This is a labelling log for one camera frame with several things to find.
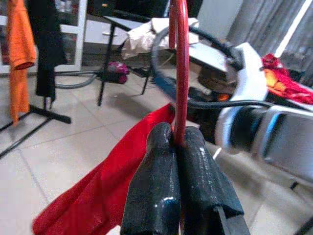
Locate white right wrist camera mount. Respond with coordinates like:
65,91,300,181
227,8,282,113
215,43,268,155

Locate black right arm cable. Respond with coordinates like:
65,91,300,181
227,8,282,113
188,24,277,110

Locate red polo shirt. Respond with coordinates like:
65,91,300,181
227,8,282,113
31,102,177,235

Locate white table with black legs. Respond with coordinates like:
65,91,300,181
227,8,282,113
97,9,228,106

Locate white glass-door cabinet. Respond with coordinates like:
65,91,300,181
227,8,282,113
0,0,113,74

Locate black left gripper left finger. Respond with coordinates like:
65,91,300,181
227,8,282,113
120,121,182,235

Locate orange polo shirt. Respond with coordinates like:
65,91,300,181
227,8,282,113
265,70,287,93
6,0,37,125

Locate white jeans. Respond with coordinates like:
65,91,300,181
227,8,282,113
121,17,200,61

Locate black metal clothes rack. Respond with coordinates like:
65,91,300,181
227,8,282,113
0,97,71,157

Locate red clothes hanger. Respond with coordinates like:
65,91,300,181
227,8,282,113
168,0,190,145

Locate pink and black vacuum cleaner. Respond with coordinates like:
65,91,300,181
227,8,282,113
99,61,130,85

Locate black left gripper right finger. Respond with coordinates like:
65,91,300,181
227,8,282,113
180,126,251,235

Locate black shirt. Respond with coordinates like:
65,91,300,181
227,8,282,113
25,0,68,102

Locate red garment with orange band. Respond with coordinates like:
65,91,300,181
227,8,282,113
261,52,313,105

